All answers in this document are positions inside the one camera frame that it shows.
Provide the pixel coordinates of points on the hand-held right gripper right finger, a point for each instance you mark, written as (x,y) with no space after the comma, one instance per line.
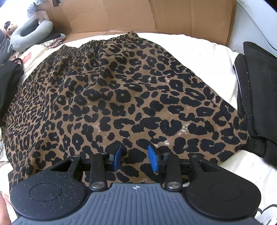
(154,159)

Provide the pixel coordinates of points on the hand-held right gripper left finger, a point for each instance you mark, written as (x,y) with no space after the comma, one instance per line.
(118,158)

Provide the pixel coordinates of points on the leopard print skirt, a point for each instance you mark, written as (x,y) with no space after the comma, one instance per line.
(129,97)

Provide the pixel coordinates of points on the person's left forearm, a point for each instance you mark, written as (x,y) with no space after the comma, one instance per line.
(4,209)

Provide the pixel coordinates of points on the folded black clothes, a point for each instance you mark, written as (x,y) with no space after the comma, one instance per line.
(259,90)

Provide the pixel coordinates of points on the cream bear print blanket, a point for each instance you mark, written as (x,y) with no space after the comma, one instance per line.
(238,173)

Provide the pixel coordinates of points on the black garment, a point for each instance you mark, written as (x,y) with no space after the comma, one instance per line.
(8,86)

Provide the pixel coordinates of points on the pastel floral cloth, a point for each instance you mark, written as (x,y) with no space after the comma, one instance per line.
(54,42)

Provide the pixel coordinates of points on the flat cardboard sheet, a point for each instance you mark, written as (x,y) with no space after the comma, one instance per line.
(129,17)

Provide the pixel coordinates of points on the grey neck pillow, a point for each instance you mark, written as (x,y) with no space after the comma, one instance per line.
(21,41)

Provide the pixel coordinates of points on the black cloth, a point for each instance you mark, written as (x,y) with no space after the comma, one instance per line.
(30,27)

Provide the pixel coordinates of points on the dark grey pillow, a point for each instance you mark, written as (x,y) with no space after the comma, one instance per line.
(3,47)

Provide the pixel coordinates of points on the plush toy bear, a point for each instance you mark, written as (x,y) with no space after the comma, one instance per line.
(10,27)

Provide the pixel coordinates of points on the clear plastic bag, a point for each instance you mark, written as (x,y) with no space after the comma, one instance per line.
(33,10)

